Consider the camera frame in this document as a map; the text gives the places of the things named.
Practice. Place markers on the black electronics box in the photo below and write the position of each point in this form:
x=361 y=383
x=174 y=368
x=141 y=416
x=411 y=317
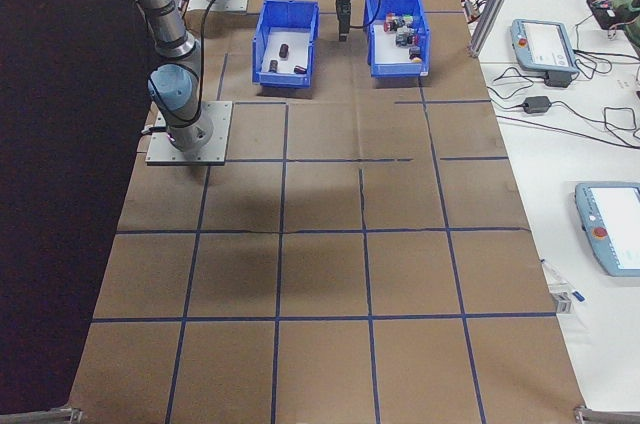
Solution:
x=607 y=11

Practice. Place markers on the small dark component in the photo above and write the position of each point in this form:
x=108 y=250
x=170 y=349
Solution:
x=391 y=19

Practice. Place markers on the blue bin with batteries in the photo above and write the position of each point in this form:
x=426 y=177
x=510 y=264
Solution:
x=282 y=80

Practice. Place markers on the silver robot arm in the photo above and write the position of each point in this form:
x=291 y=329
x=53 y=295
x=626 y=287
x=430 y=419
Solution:
x=167 y=34

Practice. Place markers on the dark cylindrical battery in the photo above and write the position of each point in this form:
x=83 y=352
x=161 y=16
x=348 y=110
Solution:
x=273 y=65
x=284 y=50
x=300 y=69

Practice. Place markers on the small white box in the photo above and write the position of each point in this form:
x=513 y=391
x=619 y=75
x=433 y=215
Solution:
x=563 y=304

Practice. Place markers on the blue bin with small parts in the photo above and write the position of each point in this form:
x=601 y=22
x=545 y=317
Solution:
x=397 y=70

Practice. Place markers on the small black cube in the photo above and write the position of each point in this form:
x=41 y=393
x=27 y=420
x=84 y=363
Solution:
x=415 y=51

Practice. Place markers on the black power adapter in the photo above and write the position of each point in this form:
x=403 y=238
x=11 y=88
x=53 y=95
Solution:
x=537 y=104

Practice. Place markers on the black frame cover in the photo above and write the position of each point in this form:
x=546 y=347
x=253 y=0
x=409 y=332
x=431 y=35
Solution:
x=50 y=169

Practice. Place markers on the small colourful component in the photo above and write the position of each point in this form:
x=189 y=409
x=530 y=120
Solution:
x=407 y=20

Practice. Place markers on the grey black component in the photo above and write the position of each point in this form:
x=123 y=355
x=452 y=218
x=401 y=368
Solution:
x=404 y=37

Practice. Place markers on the black pendant connector block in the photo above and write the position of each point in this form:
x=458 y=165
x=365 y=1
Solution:
x=557 y=80

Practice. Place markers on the grey blue teach pendant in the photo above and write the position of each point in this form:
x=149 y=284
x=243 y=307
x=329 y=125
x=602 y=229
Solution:
x=542 y=44
x=612 y=229

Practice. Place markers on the white paper bin liner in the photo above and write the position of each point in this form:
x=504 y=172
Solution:
x=297 y=44
x=390 y=51

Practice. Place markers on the aluminium corner profile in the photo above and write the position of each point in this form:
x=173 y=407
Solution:
x=607 y=416
x=40 y=416

